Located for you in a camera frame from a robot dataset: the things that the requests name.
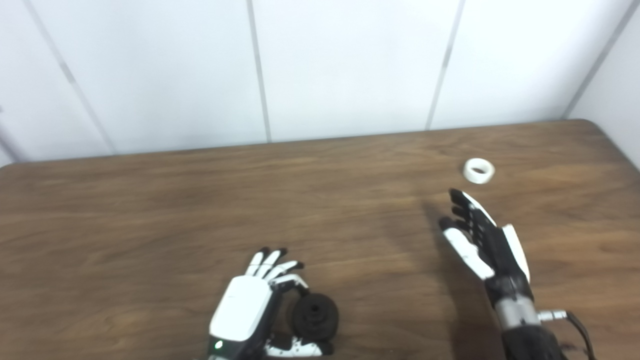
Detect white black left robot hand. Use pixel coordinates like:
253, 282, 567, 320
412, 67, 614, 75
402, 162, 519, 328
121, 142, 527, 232
207, 247, 335, 360

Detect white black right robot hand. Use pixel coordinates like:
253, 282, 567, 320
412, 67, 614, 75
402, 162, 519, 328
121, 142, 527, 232
439, 188, 533, 301

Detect white plastic ring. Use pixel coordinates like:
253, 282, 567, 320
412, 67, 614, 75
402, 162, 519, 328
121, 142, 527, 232
462, 158, 496, 185

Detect round black plastic part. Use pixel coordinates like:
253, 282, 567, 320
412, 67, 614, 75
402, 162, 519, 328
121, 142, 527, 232
291, 293, 340, 344

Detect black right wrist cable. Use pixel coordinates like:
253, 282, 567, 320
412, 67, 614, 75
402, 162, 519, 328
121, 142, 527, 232
537, 310, 596, 360

